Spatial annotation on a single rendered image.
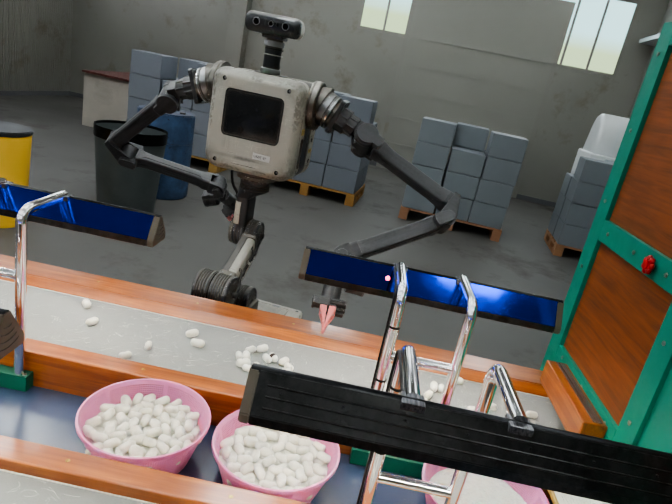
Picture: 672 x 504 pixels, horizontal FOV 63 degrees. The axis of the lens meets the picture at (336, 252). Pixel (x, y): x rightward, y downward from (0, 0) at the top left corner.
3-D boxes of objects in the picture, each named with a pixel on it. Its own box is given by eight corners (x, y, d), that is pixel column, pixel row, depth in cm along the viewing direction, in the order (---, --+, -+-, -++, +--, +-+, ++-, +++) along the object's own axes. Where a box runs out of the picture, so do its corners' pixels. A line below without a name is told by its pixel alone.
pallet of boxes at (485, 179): (397, 217, 651) (422, 117, 614) (404, 204, 726) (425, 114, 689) (498, 242, 634) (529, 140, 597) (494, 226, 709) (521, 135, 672)
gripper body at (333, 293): (346, 306, 159) (350, 284, 163) (311, 299, 159) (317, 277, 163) (343, 316, 164) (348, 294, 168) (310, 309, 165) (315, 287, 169)
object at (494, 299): (302, 268, 135) (307, 240, 133) (549, 320, 134) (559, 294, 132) (297, 279, 127) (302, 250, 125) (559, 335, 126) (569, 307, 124)
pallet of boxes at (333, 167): (254, 183, 675) (270, 79, 636) (275, 173, 754) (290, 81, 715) (352, 206, 658) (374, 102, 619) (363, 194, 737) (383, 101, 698)
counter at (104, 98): (196, 126, 1022) (201, 82, 997) (124, 135, 802) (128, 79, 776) (160, 118, 1032) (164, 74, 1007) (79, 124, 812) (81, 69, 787)
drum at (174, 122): (197, 194, 575) (206, 114, 549) (169, 204, 523) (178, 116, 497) (150, 182, 585) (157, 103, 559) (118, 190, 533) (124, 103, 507)
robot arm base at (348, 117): (329, 129, 193) (347, 100, 189) (348, 142, 193) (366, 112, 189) (324, 131, 185) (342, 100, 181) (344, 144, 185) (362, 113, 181)
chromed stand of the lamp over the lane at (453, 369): (353, 415, 144) (391, 257, 130) (427, 431, 143) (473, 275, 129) (349, 463, 126) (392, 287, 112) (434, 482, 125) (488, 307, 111)
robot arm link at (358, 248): (438, 218, 187) (450, 205, 177) (446, 233, 186) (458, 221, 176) (325, 257, 174) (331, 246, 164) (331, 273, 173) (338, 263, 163)
